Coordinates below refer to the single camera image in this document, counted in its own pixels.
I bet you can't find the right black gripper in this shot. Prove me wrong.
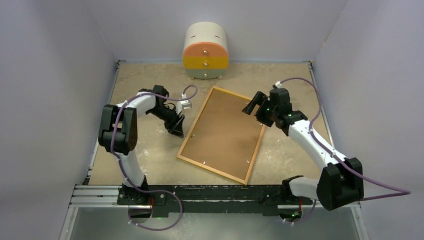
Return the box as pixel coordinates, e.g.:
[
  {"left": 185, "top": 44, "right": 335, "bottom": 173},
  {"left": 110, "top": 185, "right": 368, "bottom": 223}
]
[{"left": 243, "top": 92, "right": 279, "bottom": 128}]

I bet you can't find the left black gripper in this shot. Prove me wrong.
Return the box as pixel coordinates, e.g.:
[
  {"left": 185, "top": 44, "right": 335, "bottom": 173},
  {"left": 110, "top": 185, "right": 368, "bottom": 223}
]
[{"left": 147, "top": 105, "right": 185, "bottom": 138}]

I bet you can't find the brown frame backing board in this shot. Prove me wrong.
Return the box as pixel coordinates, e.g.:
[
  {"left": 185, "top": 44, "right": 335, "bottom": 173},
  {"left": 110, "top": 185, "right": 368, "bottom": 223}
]
[{"left": 180, "top": 88, "right": 264, "bottom": 181}]

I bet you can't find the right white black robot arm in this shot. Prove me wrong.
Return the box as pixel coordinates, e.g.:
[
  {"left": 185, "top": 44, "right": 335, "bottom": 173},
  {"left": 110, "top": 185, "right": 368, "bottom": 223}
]
[{"left": 242, "top": 87, "right": 364, "bottom": 211}]

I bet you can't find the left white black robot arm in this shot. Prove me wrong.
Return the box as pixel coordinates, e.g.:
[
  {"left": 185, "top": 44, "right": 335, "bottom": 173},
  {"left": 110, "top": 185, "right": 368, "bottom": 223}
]
[{"left": 98, "top": 85, "right": 191, "bottom": 205}]

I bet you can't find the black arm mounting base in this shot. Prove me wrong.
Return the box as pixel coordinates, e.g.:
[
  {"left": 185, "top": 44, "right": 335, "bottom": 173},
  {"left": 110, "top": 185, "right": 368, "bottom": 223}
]
[{"left": 117, "top": 184, "right": 313, "bottom": 218}]

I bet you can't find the round three-drawer mini cabinet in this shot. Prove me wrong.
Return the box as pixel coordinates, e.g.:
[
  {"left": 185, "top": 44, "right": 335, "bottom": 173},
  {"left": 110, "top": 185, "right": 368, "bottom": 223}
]
[{"left": 182, "top": 21, "right": 230, "bottom": 80}]

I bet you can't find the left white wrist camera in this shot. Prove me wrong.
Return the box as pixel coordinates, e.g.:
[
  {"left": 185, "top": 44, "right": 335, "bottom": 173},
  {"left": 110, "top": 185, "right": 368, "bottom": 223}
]
[{"left": 175, "top": 93, "right": 192, "bottom": 115}]

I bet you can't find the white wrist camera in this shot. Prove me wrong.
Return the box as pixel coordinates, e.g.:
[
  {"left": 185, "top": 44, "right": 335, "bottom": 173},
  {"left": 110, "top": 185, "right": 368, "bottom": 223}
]
[
  {"left": 175, "top": 93, "right": 192, "bottom": 115},
  {"left": 272, "top": 81, "right": 283, "bottom": 89}
]

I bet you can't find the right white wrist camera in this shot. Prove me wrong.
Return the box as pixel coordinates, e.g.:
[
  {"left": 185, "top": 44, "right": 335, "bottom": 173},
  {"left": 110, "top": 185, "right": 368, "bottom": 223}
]
[{"left": 272, "top": 81, "right": 283, "bottom": 89}]

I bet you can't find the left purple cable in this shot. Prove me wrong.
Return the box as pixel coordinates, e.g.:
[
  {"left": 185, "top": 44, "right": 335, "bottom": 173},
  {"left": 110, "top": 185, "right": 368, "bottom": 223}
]
[{"left": 109, "top": 84, "right": 199, "bottom": 232}]

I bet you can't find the purple cable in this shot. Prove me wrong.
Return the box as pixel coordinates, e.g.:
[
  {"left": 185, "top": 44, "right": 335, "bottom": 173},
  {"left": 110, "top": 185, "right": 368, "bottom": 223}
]
[
  {"left": 109, "top": 84, "right": 199, "bottom": 232},
  {"left": 274, "top": 77, "right": 412, "bottom": 226}
]

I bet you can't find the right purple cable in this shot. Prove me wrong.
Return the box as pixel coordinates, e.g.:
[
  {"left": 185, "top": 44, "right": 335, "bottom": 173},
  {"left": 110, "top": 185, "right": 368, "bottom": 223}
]
[{"left": 274, "top": 77, "right": 412, "bottom": 226}]

